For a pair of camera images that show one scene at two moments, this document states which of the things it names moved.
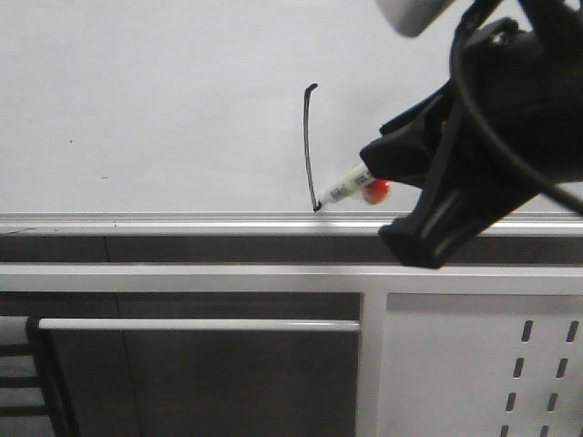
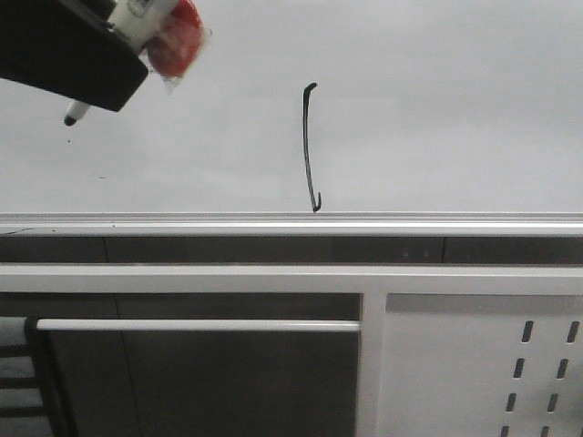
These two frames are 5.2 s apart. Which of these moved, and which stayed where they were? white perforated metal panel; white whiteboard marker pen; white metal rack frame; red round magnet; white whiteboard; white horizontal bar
Moved: white whiteboard marker pen; red round magnet
Stayed: white perforated metal panel; white horizontal bar; white whiteboard; white metal rack frame
